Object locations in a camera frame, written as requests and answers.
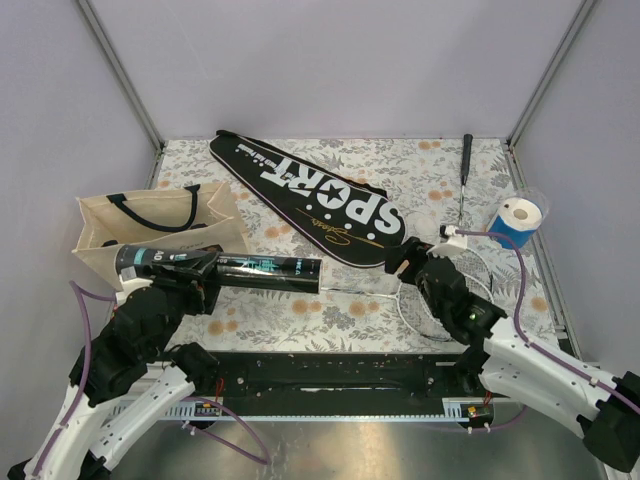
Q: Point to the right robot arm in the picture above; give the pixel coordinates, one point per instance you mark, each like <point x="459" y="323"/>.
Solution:
<point x="598" y="407"/>

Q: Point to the black sport racket cover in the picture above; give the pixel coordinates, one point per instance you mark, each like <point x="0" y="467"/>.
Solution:
<point x="355" y="224"/>

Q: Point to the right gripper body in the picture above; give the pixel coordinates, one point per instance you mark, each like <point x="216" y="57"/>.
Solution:
<point x="417" y="258"/>

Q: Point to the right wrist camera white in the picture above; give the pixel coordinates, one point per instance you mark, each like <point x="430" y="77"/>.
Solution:
<point x="452" y="243"/>

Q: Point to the blue wrapped toilet paper roll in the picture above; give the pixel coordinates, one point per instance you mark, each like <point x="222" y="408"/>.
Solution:
<point x="518" y="219"/>

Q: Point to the beige canvas tote bag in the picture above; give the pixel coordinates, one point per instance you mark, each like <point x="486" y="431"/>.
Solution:
<point x="189" y="218"/>

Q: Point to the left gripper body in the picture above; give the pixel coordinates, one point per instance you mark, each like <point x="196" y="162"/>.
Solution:
<point x="186" y="295"/>

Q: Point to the white racket black handle right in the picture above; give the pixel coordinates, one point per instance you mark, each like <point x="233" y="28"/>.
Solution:
<point x="464" y="174"/>

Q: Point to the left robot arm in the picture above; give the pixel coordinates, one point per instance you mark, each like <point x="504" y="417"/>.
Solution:
<point x="158" y="289"/>

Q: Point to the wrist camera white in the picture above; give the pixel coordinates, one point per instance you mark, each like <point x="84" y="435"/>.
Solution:
<point x="130" y="282"/>
<point x="452" y="243"/>

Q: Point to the floral table mat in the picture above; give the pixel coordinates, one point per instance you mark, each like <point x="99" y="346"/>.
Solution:
<point x="422" y="178"/>

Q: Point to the black shuttlecock tube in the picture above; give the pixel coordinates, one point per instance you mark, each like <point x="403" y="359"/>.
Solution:
<point x="252" y="271"/>

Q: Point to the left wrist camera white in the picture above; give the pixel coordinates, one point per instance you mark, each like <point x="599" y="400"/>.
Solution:
<point x="130" y="282"/>

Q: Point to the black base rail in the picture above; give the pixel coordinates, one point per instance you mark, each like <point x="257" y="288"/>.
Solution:
<point x="338" y="377"/>

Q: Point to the white slotted cable duct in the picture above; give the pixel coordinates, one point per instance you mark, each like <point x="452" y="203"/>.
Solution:
<point x="263" y="409"/>

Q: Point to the white racket black handle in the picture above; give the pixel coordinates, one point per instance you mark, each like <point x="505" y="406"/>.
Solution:
<point x="464" y="174"/>
<point x="410" y="307"/>

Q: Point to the white racket black handle front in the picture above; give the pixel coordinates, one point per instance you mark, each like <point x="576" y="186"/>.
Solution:
<point x="410" y="307"/>

